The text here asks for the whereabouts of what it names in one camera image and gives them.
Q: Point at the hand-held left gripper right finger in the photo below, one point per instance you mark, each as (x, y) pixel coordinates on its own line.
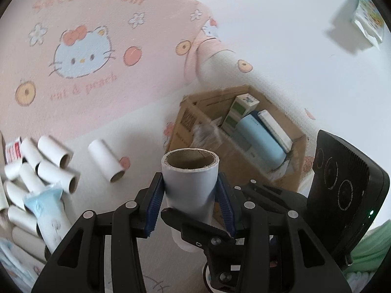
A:
(226, 210)

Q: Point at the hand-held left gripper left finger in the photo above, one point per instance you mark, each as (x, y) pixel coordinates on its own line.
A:
(152, 210)

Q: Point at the light blue bottle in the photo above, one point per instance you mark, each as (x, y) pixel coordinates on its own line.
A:
(259, 137)

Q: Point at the white peach print bed sheet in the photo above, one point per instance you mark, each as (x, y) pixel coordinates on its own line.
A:
(275, 52)

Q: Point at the brown cardboard box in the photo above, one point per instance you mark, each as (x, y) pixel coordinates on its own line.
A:
(183, 122)

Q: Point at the colourful snack packet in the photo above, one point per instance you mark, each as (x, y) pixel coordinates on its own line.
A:
(368, 15)

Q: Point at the blue white plastic packet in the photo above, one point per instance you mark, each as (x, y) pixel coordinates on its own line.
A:
(49, 219)

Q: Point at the pile of white paper rolls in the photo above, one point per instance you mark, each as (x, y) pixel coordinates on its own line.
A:
(52, 149)

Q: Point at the red and white packet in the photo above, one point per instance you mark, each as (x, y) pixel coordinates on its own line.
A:
(12, 151)

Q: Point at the clear plastic wrap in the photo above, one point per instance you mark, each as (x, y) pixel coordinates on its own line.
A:
(206, 135)

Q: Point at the green cloth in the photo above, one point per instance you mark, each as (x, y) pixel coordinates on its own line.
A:
(369, 244)

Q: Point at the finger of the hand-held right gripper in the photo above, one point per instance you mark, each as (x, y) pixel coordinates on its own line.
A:
(275, 198)
(198, 230)

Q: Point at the green white box with picture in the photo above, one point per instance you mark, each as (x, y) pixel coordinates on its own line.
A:
(243, 105)

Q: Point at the white cardboard-core tube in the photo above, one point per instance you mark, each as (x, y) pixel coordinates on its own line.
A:
(104, 155)
(189, 186)

